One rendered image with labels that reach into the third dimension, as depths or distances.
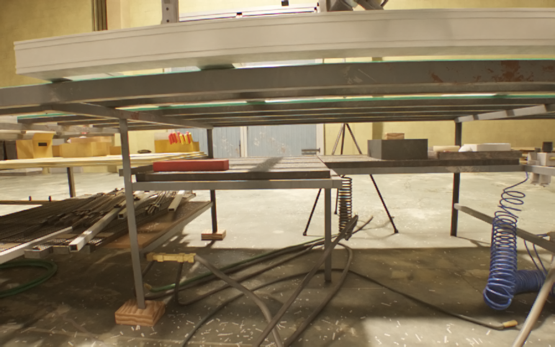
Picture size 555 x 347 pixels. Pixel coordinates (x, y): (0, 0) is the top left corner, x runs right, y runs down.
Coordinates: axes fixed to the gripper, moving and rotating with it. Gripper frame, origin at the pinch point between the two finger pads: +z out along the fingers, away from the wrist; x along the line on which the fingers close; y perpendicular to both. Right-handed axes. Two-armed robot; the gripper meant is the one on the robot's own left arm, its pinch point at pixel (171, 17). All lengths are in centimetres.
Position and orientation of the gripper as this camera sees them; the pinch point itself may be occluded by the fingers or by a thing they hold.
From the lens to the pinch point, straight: 68.1
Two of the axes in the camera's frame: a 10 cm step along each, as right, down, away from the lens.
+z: 0.3, 9.9, 1.1
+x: -0.8, 1.2, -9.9
